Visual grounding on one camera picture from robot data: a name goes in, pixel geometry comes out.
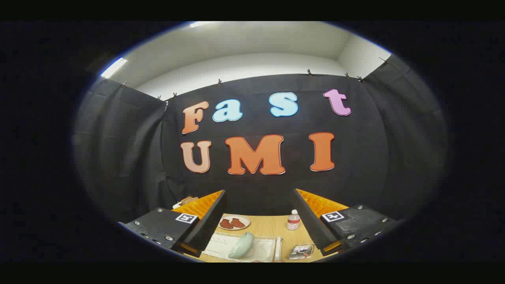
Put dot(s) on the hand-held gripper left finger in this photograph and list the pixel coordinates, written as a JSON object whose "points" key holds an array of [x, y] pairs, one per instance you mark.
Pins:
{"points": [[209, 225]]}

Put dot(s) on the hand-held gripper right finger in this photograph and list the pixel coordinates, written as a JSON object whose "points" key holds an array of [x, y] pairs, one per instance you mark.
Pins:
{"points": [[311, 221]]}

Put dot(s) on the pale green plate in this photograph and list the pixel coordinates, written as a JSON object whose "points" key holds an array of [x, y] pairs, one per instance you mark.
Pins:
{"points": [[241, 246]]}

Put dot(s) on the round beige plate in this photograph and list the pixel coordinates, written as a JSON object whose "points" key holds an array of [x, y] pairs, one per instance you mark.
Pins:
{"points": [[246, 221]]}

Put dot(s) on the brown meat piece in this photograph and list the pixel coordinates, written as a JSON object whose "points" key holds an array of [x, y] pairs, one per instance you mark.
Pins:
{"points": [[238, 223], [226, 224]]}

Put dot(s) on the clear bottle with red label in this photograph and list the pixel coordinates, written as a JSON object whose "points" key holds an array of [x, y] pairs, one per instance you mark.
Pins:
{"points": [[293, 221]]}

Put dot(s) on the toast slice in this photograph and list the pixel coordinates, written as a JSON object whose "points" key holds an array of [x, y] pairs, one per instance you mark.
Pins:
{"points": [[190, 199]]}

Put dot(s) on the white toaster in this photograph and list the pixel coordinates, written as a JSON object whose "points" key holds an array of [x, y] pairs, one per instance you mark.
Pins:
{"points": [[178, 204]]}

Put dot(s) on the white drying mat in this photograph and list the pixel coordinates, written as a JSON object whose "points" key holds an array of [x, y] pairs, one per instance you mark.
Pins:
{"points": [[264, 250]]}

